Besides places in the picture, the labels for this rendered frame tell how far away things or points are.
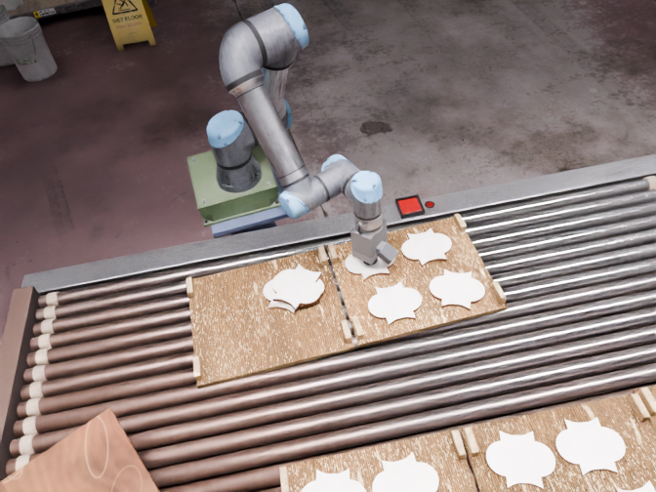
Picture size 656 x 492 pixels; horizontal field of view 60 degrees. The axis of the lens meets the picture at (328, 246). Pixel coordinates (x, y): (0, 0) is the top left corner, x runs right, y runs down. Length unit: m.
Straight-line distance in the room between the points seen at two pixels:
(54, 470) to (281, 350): 0.57
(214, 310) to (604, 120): 2.85
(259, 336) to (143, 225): 1.89
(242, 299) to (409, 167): 1.93
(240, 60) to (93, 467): 0.96
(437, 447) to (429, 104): 2.77
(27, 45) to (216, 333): 3.54
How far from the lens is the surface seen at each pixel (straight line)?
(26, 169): 4.08
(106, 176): 3.74
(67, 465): 1.42
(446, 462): 1.37
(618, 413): 1.50
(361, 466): 1.36
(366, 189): 1.40
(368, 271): 1.61
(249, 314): 1.59
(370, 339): 1.50
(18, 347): 1.77
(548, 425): 1.44
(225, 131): 1.76
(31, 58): 4.86
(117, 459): 1.37
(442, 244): 1.68
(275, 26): 1.46
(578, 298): 1.68
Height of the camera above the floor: 2.21
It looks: 49 degrees down
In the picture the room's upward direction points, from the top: 7 degrees counter-clockwise
